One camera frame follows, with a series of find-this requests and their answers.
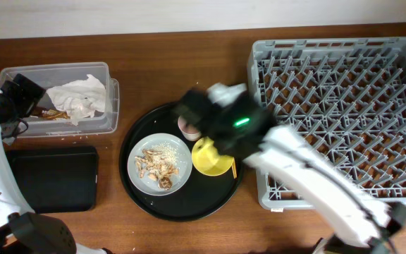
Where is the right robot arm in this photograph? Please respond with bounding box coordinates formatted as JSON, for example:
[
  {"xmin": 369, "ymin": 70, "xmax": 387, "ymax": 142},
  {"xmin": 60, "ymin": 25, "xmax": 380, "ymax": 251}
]
[{"xmin": 174, "ymin": 83, "xmax": 406, "ymax": 253}]

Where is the grey dishwasher rack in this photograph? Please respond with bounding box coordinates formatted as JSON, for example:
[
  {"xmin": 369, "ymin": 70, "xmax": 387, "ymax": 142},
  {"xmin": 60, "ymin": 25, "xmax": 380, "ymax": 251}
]
[{"xmin": 247, "ymin": 37, "xmax": 406, "ymax": 205}]

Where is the yellow bowl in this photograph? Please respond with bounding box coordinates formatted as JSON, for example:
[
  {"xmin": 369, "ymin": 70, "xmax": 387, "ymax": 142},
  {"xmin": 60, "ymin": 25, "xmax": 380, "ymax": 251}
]
[{"xmin": 191, "ymin": 137, "xmax": 234, "ymax": 176}]

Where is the white napkin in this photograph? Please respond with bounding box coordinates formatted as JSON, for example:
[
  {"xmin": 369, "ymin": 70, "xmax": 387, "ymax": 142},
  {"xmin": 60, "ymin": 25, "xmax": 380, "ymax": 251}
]
[{"xmin": 47, "ymin": 74, "xmax": 106, "ymax": 125}]

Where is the pink cup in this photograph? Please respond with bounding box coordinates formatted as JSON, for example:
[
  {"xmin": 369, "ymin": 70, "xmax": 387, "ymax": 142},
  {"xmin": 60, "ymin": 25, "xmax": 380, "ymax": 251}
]
[{"xmin": 178, "ymin": 116, "xmax": 202, "ymax": 141}]

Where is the brown gold snack wrapper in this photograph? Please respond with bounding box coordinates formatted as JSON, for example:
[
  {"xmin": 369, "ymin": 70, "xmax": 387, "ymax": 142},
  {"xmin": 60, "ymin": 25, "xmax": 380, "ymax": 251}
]
[{"xmin": 31, "ymin": 107, "xmax": 70, "ymax": 120}]

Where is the black rectangular tray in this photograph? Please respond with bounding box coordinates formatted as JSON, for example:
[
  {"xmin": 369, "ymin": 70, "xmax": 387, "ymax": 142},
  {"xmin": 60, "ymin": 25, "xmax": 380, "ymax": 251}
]
[{"xmin": 6, "ymin": 146, "xmax": 99, "ymax": 214}]

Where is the grey plate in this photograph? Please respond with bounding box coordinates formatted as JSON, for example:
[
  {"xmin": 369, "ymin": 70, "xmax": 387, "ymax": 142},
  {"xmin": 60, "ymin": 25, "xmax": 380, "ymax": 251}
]
[{"xmin": 127, "ymin": 133, "xmax": 193, "ymax": 196}]

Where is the clear plastic waste bin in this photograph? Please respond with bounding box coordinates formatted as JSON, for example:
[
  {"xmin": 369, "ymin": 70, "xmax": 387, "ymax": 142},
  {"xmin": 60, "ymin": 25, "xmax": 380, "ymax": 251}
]
[{"xmin": 0, "ymin": 62, "xmax": 120, "ymax": 138}]

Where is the food scraps and rice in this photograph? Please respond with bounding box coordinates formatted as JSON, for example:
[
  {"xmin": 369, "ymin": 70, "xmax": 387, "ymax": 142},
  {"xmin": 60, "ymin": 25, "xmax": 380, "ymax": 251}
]
[{"xmin": 135, "ymin": 143, "xmax": 179, "ymax": 190}]

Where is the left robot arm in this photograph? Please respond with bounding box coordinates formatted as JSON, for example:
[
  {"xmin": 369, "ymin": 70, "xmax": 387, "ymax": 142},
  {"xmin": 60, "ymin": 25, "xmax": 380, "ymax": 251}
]
[{"xmin": 0, "ymin": 74, "xmax": 108, "ymax": 254}]

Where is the round black serving tray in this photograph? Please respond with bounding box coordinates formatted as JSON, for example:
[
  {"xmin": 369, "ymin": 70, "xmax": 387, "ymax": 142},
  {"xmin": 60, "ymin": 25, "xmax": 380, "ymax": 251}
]
[{"xmin": 119, "ymin": 102, "xmax": 245, "ymax": 222}]

